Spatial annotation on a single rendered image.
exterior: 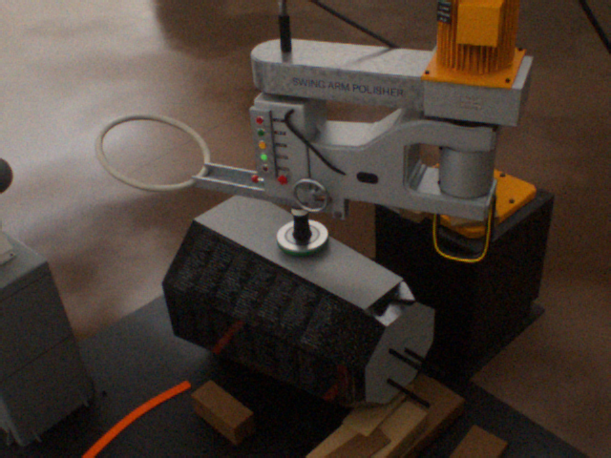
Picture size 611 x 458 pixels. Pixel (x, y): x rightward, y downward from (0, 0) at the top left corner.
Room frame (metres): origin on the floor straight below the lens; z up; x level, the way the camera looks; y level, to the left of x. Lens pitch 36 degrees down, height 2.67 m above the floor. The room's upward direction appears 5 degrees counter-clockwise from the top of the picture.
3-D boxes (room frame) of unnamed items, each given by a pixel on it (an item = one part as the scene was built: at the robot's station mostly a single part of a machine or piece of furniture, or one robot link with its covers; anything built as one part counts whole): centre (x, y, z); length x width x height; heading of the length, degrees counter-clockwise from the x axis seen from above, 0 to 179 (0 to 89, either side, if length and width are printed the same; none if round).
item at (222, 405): (2.21, 0.44, 0.07); 0.30 x 0.12 x 0.12; 43
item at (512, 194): (2.81, -0.75, 0.76); 0.49 x 0.49 x 0.05; 40
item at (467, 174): (2.18, -0.58, 1.32); 0.19 x 0.19 x 0.20
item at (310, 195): (2.30, -0.05, 1.18); 0.15 x 0.10 x 0.15; 65
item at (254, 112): (2.38, 0.12, 1.35); 0.08 x 0.03 x 0.28; 65
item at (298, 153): (2.42, -0.06, 1.30); 0.36 x 0.22 x 0.45; 65
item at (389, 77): (2.31, -0.30, 1.60); 0.96 x 0.25 x 0.17; 65
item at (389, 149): (2.28, -0.34, 1.28); 0.74 x 0.23 x 0.49; 65
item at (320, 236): (2.46, 0.01, 0.85); 0.21 x 0.21 x 0.01
